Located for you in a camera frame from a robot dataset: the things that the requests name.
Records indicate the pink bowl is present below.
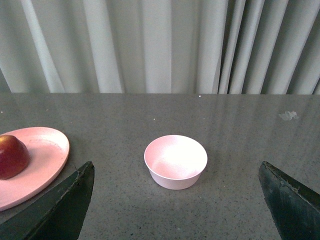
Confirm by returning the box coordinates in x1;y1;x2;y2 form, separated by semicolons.
144;135;208;190

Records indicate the red apple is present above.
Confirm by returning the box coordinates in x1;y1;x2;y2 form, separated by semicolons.
0;135;31;180

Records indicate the pink plate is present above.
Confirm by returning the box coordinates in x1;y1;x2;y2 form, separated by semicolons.
0;126;70;211

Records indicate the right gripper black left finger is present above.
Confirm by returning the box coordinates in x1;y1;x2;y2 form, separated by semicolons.
0;161;95;240

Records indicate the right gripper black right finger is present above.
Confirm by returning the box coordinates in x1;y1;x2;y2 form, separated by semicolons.
258;161;320;240

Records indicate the grey pleated curtain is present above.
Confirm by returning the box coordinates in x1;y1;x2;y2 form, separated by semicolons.
0;0;320;95

